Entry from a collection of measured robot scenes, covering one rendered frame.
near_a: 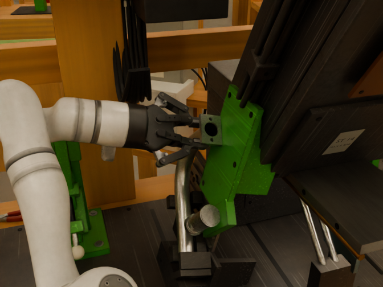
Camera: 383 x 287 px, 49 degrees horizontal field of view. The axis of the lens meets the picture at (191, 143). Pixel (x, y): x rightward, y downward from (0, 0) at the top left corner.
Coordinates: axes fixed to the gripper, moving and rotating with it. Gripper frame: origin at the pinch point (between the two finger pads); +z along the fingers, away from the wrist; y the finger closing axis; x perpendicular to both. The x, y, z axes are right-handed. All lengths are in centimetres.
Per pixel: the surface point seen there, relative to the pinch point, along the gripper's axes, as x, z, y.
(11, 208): 51, -30, -6
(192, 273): 7.9, 0.9, -23.6
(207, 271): 7.9, 3.7, -23.5
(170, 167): 200, 70, 51
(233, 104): -7.3, 2.9, 3.0
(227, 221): -3.0, 2.7, -16.0
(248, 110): -11.7, 2.9, 0.2
